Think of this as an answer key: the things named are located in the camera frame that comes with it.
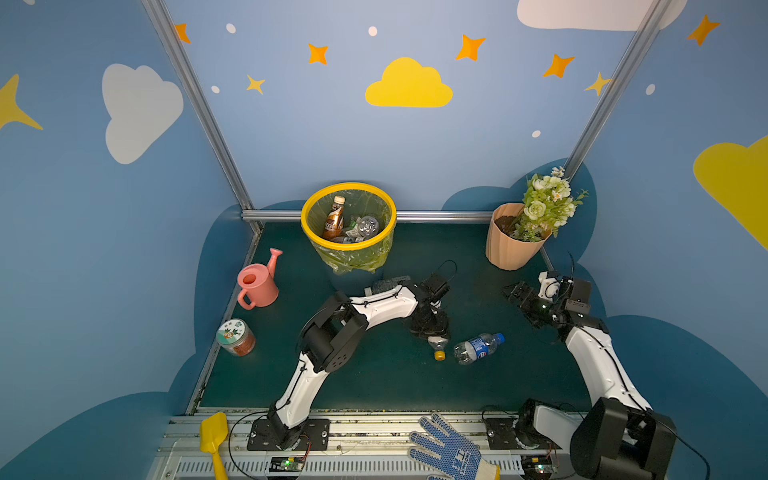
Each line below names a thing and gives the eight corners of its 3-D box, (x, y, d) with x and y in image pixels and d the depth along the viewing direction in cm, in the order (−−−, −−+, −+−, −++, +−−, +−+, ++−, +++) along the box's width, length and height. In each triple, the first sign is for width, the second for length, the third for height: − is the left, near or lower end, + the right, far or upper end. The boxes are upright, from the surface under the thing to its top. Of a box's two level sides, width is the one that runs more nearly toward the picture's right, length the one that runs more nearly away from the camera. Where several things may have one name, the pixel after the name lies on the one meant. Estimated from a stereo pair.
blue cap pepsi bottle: (460, 367, 85) (462, 363, 83) (450, 350, 88) (452, 345, 86) (506, 348, 89) (509, 344, 87) (495, 332, 92) (498, 327, 90)
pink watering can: (246, 314, 99) (230, 294, 89) (261, 271, 110) (249, 248, 101) (274, 314, 99) (262, 294, 89) (286, 271, 110) (277, 248, 101)
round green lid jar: (225, 356, 88) (213, 344, 82) (234, 332, 93) (223, 319, 87) (252, 356, 88) (241, 344, 82) (259, 332, 94) (250, 319, 87)
